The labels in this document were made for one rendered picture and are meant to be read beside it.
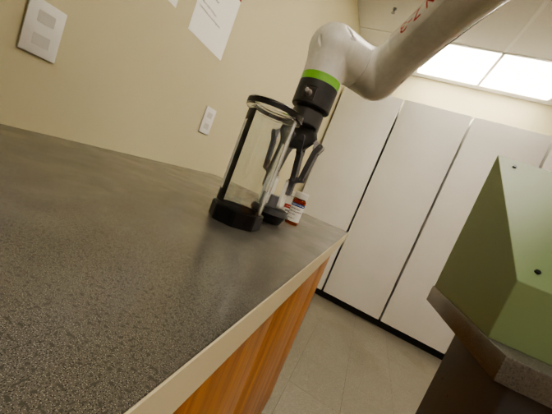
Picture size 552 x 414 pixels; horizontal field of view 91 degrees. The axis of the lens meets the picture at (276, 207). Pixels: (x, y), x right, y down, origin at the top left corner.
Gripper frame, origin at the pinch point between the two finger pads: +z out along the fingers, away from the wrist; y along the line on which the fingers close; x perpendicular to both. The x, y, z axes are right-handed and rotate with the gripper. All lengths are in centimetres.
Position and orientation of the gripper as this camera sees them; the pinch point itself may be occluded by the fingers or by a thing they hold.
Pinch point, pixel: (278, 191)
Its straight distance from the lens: 65.8
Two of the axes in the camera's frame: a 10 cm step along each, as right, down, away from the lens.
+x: 3.4, 0.2, 9.4
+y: 8.7, 3.8, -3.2
